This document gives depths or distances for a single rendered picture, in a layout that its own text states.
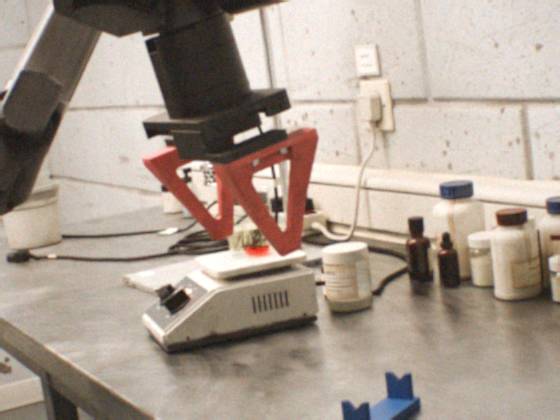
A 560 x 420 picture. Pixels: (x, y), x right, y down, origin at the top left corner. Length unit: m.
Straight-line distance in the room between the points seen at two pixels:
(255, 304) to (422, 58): 0.59
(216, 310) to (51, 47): 0.47
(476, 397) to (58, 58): 0.50
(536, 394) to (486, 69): 0.70
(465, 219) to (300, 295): 0.27
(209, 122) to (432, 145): 1.12
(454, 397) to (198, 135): 0.48
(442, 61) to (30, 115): 0.95
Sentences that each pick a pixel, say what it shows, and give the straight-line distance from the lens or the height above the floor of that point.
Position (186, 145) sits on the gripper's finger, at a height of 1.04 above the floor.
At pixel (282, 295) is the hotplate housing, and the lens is 1.35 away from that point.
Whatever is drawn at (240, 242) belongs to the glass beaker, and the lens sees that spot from 1.37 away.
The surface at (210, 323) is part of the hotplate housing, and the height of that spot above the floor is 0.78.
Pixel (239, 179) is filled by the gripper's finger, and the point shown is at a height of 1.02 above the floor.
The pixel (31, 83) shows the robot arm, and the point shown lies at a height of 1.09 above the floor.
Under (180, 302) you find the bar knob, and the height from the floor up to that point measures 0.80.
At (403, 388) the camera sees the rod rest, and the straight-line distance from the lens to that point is 1.03.
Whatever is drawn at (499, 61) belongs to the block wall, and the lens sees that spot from 1.61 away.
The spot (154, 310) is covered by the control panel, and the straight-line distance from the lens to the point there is 1.41.
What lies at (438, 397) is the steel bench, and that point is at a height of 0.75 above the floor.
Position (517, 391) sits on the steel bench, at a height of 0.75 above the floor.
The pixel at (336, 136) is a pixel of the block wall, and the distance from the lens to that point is 2.00.
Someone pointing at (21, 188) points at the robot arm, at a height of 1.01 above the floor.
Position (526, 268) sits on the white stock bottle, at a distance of 1.37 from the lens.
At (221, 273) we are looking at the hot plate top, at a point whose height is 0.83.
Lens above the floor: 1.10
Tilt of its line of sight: 9 degrees down
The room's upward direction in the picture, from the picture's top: 7 degrees counter-clockwise
